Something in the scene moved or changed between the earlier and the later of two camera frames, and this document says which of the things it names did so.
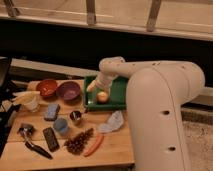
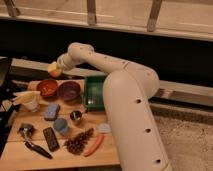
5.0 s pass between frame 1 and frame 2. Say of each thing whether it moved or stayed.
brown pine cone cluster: stayed
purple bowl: stayed
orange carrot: stayed
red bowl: stayed
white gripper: moved
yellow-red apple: moved
